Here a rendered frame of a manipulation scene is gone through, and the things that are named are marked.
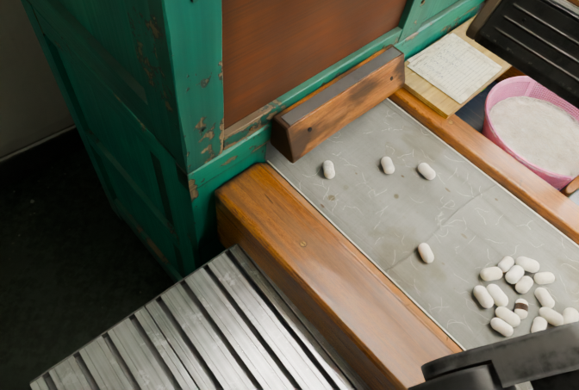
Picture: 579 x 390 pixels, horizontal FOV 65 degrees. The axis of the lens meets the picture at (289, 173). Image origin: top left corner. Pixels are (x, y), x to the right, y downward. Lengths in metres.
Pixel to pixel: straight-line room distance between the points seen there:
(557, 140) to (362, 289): 0.56
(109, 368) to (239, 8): 0.53
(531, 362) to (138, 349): 0.55
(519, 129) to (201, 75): 0.70
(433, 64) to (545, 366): 0.74
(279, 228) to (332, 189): 0.13
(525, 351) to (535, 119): 0.75
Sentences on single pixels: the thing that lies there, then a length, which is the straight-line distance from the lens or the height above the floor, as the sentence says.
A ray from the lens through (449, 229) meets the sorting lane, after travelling 0.82.
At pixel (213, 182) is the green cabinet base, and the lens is 0.73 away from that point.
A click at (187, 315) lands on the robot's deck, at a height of 0.67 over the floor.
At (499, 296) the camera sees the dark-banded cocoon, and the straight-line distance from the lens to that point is 0.78.
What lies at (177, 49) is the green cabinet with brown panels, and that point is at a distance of 0.50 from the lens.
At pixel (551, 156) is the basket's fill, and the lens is 1.04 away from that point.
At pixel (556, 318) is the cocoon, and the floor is 0.76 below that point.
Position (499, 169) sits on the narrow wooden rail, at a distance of 0.90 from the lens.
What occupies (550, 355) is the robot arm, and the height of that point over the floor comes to 1.08.
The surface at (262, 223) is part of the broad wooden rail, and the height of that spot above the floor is 0.76.
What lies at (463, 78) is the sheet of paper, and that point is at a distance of 1.01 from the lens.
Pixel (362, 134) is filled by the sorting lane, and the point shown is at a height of 0.74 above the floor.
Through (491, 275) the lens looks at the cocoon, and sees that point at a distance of 0.79.
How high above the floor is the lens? 1.39
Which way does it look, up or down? 55 degrees down
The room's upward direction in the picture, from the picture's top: 11 degrees clockwise
